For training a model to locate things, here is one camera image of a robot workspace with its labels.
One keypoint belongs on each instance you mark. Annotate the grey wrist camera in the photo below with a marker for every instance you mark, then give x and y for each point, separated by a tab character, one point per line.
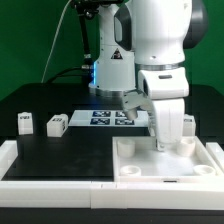
132	101

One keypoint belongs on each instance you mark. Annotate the white square tabletop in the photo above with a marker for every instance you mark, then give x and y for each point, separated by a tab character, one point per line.
136	159

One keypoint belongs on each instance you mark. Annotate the black camera stand pole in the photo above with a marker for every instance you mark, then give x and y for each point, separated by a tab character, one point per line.
86	10

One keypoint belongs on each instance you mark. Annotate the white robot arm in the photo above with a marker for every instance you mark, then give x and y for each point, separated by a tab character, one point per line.
142	44

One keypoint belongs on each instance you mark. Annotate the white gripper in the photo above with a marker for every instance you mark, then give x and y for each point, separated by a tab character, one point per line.
165	91

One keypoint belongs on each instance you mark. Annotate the white AprilTag base sheet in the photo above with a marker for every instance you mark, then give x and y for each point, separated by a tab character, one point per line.
106	118

